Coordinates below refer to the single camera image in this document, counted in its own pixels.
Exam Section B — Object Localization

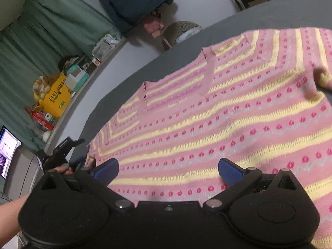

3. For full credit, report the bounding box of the person's forearm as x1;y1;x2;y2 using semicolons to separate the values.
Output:
0;194;29;247

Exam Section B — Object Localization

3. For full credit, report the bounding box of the green curtain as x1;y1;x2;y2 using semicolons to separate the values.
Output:
1;0;122;152

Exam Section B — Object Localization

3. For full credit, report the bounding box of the pink hanging cloth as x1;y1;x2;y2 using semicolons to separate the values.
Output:
144;15;165;38

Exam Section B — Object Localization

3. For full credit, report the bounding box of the red snack package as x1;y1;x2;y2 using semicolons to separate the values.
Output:
31;110;56;131

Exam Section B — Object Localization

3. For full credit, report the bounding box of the yellow cardboard box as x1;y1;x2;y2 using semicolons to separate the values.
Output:
39;73;71;118

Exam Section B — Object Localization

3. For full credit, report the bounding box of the person's left hand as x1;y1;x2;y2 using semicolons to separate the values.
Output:
48;165;73;175

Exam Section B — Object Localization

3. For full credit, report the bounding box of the yellow plush toy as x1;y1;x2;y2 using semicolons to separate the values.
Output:
32;76;51;102

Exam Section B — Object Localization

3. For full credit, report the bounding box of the clear plastic container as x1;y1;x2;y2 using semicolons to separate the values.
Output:
92;34;120;62

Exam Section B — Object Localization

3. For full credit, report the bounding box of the laptop screen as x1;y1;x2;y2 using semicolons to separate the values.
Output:
0;125;22;179

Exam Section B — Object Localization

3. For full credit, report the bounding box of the pink yellow striped knit sweater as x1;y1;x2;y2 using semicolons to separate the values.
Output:
87;27;331;248

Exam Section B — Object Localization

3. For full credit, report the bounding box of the wicker laundry basket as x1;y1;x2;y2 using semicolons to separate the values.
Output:
162;21;203;51

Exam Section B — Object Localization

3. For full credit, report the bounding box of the teal white box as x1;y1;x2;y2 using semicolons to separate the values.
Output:
65;65;89;92

